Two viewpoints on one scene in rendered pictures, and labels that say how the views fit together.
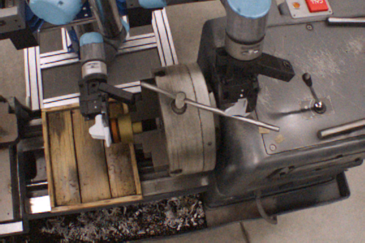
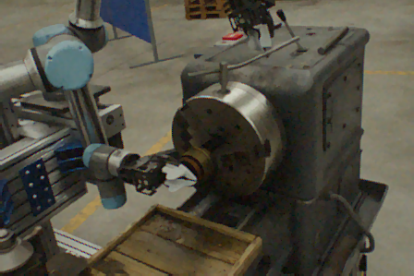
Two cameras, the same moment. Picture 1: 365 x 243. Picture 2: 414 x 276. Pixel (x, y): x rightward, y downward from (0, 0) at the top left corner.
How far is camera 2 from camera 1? 0.98 m
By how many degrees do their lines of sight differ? 49
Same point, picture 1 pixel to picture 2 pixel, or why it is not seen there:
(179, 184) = (273, 219)
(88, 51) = (104, 149)
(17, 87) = not seen: outside the picture
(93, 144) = (168, 250)
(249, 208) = (340, 257)
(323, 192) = (370, 205)
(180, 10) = not seen: hidden behind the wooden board
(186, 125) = (241, 97)
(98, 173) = (200, 261)
